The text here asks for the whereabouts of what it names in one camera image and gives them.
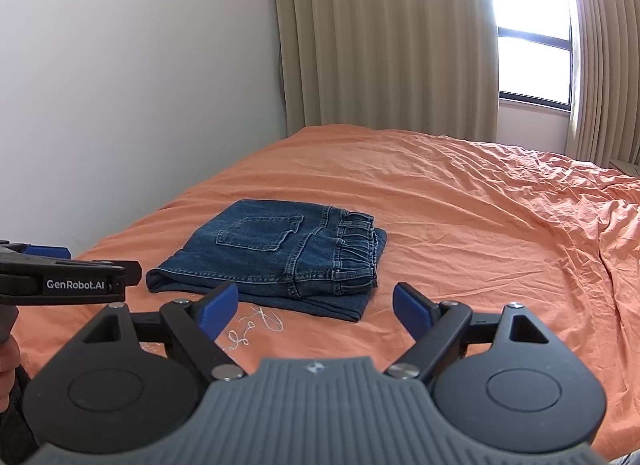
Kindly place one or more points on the narrow beige pleated curtain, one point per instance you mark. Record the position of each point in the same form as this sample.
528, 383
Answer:
605, 55

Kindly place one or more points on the person's left hand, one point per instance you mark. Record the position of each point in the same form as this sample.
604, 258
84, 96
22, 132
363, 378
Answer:
7, 355

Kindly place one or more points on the orange bed sheet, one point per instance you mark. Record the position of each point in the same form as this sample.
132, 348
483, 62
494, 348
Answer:
475, 220

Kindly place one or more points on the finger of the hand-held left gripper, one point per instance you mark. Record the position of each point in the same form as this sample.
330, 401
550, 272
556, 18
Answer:
45, 251
131, 274

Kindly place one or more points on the blue denim pants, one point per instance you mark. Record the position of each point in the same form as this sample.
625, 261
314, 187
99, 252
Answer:
250, 255

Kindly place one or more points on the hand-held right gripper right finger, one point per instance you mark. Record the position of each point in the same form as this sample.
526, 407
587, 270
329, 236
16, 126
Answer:
407, 310

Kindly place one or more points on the wide beige pleated curtain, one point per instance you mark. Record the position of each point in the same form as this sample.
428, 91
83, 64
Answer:
380, 35

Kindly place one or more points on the person's left forearm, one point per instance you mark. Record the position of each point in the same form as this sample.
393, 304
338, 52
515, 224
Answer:
22, 410

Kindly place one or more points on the black framed window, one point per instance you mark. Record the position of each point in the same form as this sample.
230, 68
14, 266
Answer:
530, 70

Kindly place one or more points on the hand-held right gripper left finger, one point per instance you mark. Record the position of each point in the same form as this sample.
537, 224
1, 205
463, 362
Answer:
220, 310

